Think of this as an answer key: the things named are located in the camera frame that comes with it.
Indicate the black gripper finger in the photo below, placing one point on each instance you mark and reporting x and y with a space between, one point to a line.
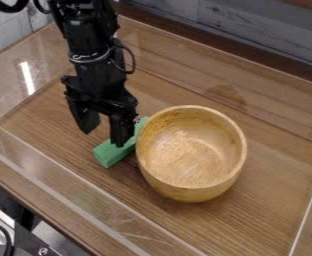
121 128
85 116

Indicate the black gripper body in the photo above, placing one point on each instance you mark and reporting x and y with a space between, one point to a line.
99 84

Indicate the green rectangular block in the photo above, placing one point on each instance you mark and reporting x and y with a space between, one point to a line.
108 154

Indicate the brown wooden bowl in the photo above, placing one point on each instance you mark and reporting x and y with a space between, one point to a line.
191 152

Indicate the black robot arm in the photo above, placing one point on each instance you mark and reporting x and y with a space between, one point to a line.
87 23

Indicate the clear acrylic tray wall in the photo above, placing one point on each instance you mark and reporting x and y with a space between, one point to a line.
104 207

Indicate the black metal bracket with bolt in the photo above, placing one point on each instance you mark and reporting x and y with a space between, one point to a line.
29 245

